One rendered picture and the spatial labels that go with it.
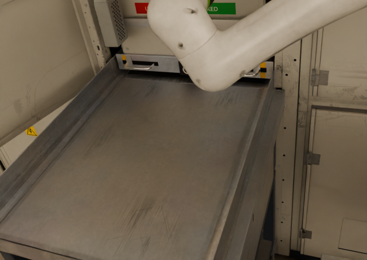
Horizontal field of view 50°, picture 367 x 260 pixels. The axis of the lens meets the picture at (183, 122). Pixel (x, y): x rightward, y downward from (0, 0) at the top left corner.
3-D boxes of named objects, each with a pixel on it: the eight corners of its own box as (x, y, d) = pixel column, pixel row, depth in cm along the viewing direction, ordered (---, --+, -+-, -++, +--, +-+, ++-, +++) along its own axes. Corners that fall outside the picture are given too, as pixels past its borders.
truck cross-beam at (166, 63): (273, 78, 120) (273, 61, 117) (119, 69, 139) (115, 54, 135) (276, 70, 124) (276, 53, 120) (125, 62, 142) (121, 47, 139)
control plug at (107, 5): (118, 47, 120) (104, -9, 110) (105, 47, 122) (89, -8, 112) (129, 36, 126) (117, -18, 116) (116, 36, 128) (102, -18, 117)
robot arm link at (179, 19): (167, -16, 67) (126, 16, 74) (209, 43, 71) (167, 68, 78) (193, -40, 77) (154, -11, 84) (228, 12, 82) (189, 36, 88)
